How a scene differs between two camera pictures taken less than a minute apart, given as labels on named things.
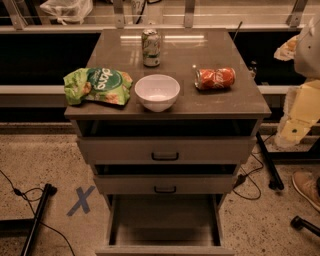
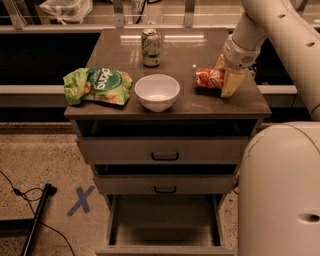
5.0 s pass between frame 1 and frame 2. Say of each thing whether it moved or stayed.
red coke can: stayed
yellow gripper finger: moved
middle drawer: stayed
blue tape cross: stayed
